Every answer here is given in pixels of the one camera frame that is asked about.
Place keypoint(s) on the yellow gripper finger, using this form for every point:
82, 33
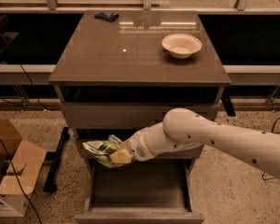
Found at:
122, 156

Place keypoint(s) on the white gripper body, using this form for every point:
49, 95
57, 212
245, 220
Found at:
136, 147

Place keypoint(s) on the green jalapeno chip bag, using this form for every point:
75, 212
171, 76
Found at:
102, 149

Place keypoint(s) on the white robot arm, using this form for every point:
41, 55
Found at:
182, 129

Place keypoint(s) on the grey open bottom drawer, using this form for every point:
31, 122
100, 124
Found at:
150, 192

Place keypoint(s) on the grey top drawer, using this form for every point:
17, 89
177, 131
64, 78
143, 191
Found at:
87, 116

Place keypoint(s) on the grey drawer cabinet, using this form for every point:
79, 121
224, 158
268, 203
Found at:
123, 62

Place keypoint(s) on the black metal bar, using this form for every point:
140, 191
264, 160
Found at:
54, 158

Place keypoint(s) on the white paper bowl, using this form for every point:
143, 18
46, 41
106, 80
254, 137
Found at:
181, 46

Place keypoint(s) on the brown cardboard box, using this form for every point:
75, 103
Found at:
22, 161

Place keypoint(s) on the dark blue snack packet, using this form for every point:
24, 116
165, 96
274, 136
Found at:
106, 16

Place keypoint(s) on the white long bench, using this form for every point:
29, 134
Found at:
240, 75

